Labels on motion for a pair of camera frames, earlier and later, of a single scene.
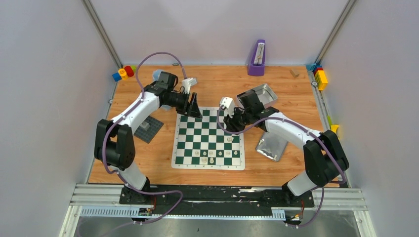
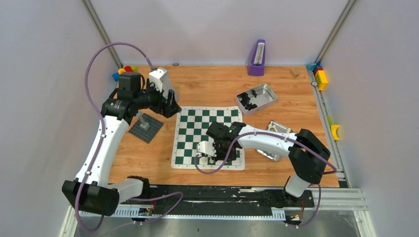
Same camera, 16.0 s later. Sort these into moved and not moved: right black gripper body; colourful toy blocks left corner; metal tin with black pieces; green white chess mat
Moved: right black gripper body
Not moved: green white chess mat; colourful toy blocks left corner; metal tin with black pieces
